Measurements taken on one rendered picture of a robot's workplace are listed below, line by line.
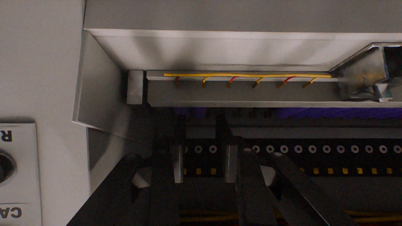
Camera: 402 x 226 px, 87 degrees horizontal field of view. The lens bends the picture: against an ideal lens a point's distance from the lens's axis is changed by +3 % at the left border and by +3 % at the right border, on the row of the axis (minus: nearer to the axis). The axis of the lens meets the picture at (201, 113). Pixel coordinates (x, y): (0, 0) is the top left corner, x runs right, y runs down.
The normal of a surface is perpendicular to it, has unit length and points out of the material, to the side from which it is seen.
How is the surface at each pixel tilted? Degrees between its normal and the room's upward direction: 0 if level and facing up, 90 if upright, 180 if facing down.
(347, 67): 90
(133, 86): 108
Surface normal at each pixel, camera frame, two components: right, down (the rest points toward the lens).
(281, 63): 0.00, 0.98
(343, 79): -1.00, 0.00
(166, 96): 0.04, -0.22
